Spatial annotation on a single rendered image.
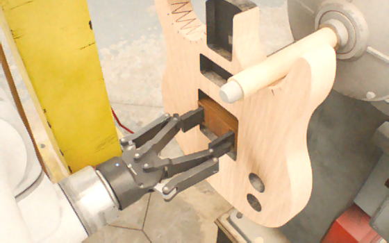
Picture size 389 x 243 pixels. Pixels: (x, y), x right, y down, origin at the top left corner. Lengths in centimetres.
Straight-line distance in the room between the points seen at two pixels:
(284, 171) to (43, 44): 100
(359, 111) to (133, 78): 169
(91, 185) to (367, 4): 45
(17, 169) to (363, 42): 48
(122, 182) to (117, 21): 236
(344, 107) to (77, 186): 61
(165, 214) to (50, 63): 84
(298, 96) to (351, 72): 18
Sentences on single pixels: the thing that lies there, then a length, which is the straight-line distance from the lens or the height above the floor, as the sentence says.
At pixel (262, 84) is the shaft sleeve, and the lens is 48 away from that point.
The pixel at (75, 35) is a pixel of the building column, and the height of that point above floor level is 79.
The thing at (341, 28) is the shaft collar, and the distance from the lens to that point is 58.
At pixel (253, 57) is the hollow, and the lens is 53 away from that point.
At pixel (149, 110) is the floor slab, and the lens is 216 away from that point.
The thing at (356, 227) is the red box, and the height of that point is 62.
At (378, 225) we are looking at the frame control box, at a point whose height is 95.
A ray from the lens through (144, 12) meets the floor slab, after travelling 291.
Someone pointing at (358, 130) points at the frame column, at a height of 93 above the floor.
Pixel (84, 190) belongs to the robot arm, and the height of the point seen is 114.
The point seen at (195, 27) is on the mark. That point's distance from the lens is 63.
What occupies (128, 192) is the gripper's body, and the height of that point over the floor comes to 111.
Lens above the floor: 158
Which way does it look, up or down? 49 degrees down
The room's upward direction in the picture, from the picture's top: straight up
